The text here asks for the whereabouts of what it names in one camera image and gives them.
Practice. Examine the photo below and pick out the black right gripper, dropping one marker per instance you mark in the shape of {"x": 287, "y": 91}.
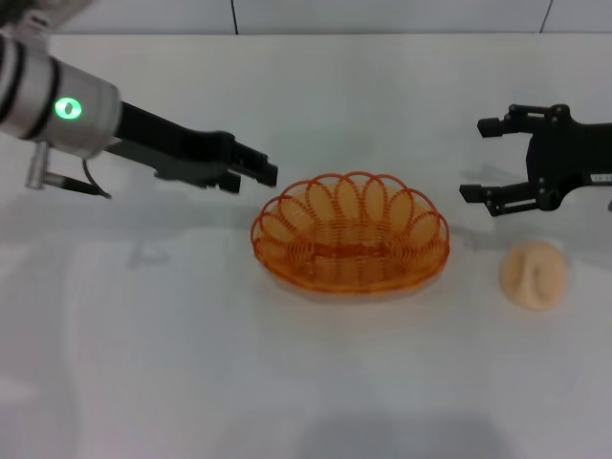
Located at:
{"x": 569, "y": 153}

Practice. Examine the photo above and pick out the beige round bun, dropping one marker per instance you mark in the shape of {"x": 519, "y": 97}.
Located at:
{"x": 533, "y": 279}

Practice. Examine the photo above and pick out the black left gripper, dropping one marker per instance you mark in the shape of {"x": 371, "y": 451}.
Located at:
{"x": 181, "y": 150}

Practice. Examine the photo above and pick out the orange woven plastic basket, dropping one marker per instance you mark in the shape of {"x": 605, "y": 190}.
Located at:
{"x": 349, "y": 272}

